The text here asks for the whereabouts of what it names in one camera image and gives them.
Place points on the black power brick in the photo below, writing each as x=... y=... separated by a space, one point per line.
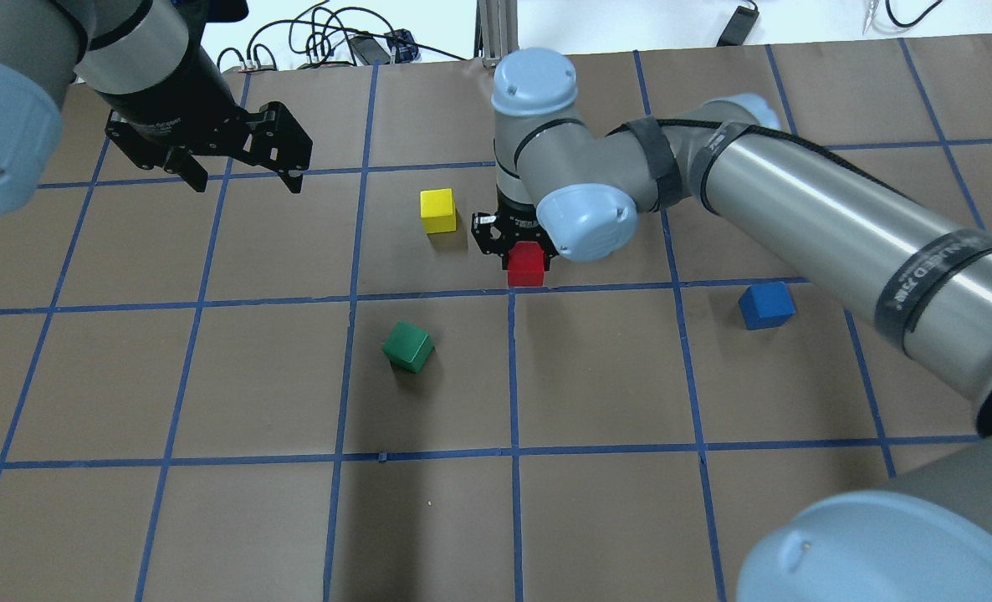
x=739 y=26

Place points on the blue block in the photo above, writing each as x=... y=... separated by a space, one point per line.
x=766 y=306

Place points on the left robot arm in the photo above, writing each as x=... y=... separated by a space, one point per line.
x=112 y=46

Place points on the yellow block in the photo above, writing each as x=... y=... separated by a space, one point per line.
x=438 y=211

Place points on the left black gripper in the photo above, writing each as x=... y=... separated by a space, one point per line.
x=174 y=94

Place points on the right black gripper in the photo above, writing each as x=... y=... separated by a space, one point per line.
x=515 y=222

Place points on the green block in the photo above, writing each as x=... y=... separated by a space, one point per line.
x=408 y=347

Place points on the aluminium frame post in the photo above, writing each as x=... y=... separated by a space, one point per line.
x=496 y=31

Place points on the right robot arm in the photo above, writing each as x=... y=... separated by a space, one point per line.
x=923 y=282

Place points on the red block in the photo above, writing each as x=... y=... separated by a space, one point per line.
x=526 y=265

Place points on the black power adapter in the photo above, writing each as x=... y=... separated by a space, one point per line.
x=367 y=50

